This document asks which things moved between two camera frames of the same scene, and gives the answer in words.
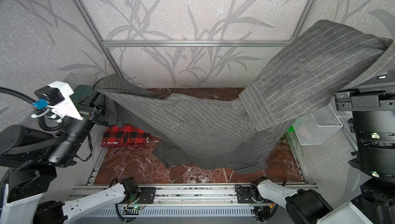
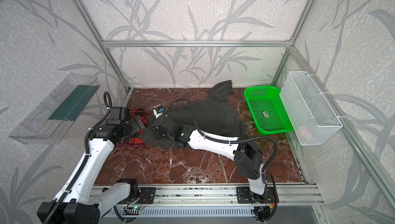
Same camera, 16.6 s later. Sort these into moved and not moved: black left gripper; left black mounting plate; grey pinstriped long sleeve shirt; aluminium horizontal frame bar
Moved: black left gripper; grey pinstriped long sleeve shirt
Not moved: aluminium horizontal frame bar; left black mounting plate
